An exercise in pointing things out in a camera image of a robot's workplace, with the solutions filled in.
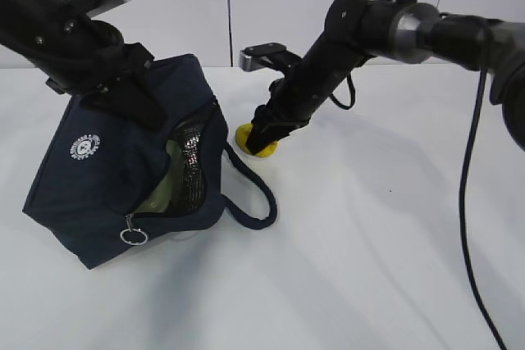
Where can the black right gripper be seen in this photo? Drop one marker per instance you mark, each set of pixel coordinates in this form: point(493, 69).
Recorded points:
point(274, 115)

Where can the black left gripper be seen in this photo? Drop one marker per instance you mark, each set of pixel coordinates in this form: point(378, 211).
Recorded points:
point(129, 97)

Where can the yellow lemon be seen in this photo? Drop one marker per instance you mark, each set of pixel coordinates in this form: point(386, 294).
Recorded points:
point(251, 143)

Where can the navy blue lunch bag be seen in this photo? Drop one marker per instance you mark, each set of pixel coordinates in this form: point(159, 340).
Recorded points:
point(98, 169)

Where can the glass container green lid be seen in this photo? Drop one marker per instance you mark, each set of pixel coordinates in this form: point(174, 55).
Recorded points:
point(182, 190)

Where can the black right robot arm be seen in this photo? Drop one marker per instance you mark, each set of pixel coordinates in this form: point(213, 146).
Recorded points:
point(356, 31)

